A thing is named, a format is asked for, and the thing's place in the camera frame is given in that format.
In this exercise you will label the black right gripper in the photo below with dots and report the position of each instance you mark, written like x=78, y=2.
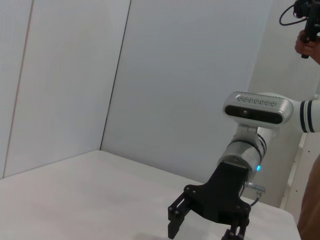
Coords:
x=220, y=197

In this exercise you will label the person bare forearm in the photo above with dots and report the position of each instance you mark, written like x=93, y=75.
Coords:
x=317, y=56

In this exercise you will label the white silver robot right arm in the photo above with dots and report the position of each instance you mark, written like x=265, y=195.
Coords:
x=247, y=153

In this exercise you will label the person hand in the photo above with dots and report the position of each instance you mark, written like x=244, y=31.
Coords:
x=300, y=46

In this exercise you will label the person brown trousers leg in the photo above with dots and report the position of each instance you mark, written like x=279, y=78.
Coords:
x=311, y=205

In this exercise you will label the white perforated metal frame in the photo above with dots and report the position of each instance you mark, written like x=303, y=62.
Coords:
x=300, y=170

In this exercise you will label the black hand-held camera rig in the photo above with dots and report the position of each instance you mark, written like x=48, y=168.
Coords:
x=311, y=25

